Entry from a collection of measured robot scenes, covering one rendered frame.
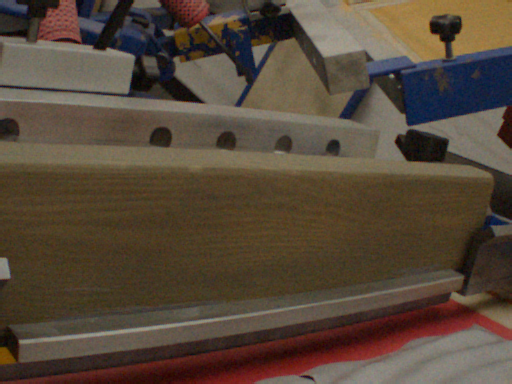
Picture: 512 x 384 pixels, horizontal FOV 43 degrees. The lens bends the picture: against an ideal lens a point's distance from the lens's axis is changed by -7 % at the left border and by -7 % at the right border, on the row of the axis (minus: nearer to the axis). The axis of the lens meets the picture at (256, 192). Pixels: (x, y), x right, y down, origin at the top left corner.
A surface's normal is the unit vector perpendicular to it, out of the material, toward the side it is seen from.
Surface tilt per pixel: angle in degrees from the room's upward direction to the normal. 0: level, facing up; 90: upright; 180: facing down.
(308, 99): 80
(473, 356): 15
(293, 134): 75
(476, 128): 90
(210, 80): 90
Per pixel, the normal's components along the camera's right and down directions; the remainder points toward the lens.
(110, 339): 0.63, 0.30
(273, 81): -0.66, -0.14
